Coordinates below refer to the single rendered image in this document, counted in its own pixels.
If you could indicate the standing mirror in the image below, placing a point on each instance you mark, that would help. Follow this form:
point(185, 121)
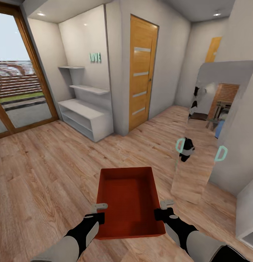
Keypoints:
point(218, 93)

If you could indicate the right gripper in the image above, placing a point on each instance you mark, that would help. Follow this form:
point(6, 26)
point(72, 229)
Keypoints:
point(159, 213)

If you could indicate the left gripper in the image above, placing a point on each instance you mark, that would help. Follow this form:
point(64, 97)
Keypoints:
point(100, 217)

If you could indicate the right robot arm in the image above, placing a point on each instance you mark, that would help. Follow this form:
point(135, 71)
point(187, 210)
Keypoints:
point(199, 246)

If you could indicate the decorative sign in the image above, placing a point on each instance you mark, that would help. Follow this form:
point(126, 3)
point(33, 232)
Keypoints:
point(94, 56)

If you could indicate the storage box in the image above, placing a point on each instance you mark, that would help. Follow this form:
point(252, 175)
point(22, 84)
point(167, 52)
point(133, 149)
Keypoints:
point(132, 197)

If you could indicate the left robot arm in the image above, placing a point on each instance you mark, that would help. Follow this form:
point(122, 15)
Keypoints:
point(70, 247)

